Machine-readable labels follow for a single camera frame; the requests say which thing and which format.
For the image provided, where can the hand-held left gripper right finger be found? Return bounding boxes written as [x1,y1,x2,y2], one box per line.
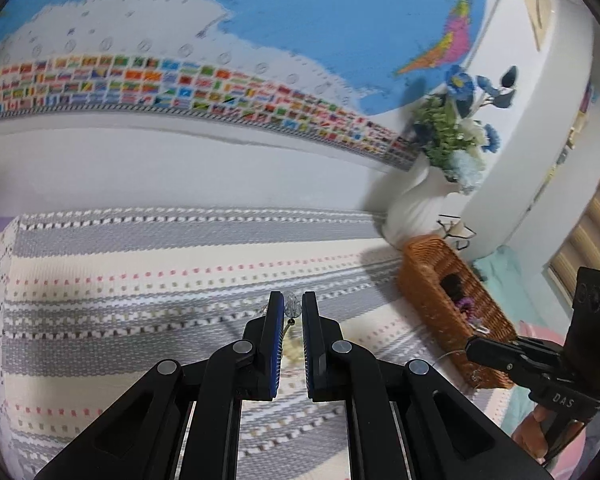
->
[301,291,556,480]

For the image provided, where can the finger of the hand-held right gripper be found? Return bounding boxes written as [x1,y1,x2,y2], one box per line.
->
[465,342,563,387]
[472,336,570,357]

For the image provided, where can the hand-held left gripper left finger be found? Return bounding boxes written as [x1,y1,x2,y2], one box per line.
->
[32,291,287,480]

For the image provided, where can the cream ring keychain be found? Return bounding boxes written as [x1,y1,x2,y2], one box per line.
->
[267,291,303,366]

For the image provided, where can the thin silver necklace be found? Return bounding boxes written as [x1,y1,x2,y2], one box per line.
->
[432,347,481,386]

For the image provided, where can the black watch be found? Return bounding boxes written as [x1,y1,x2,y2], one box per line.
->
[440,272,468,306]

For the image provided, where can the brown wicker basket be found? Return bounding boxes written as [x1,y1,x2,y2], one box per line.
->
[397,236,521,390]

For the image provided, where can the person's right hand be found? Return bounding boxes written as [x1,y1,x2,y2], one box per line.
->
[512,402,588,471]

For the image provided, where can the pink cloth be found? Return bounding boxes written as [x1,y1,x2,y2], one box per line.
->
[517,321,567,345]

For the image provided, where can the teal cloth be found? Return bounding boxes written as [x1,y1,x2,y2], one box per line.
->
[472,245,576,331]

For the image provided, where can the beige window blind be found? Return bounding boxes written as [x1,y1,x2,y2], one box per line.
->
[550,160,600,301]

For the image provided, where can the striped woven mat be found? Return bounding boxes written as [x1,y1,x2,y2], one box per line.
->
[0,207,516,480]

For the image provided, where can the white ribbed vase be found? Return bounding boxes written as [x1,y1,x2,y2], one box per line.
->
[382,162,463,251]

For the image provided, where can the blue and white flowers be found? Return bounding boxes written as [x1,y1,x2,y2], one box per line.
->
[410,65,521,196]

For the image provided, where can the black wire frame holder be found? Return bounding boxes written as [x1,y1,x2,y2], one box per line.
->
[437,214,476,252]

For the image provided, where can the world map wall poster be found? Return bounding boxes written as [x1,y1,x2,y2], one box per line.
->
[0,0,506,171]

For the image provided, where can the beige wall hanging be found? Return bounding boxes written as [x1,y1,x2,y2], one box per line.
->
[510,0,563,51]

